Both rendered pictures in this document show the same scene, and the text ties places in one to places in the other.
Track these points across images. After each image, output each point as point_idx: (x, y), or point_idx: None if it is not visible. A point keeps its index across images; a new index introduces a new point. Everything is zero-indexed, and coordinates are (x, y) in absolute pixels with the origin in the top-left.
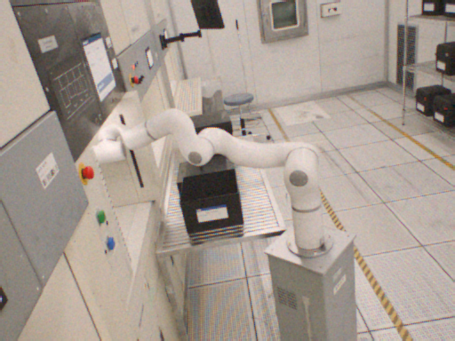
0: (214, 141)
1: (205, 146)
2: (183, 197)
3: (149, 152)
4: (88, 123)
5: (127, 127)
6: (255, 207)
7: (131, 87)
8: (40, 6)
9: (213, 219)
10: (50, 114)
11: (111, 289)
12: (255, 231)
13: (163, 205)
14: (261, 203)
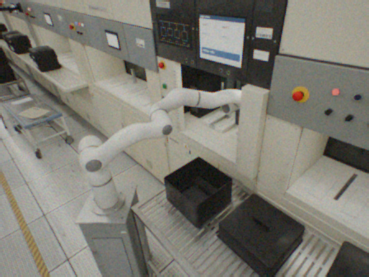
0: (151, 119)
1: (149, 110)
2: (212, 171)
3: (240, 137)
4: (176, 53)
5: (220, 94)
6: (170, 220)
7: (292, 98)
8: None
9: (183, 180)
10: (149, 30)
11: None
12: (152, 196)
13: (254, 192)
14: (169, 227)
